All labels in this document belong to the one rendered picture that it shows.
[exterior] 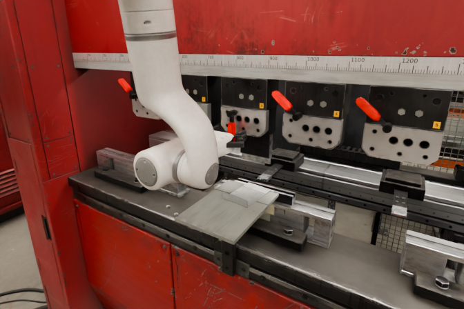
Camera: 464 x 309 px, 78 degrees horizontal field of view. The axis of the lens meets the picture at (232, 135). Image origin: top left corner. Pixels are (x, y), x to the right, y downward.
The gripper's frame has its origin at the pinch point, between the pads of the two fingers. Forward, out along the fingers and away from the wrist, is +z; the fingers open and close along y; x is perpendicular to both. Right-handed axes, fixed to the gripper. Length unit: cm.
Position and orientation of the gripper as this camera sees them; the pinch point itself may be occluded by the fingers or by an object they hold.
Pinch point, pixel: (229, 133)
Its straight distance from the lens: 82.1
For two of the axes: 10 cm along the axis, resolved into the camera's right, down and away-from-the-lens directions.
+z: 5.2, -2.5, 8.2
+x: 0.0, -9.6, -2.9
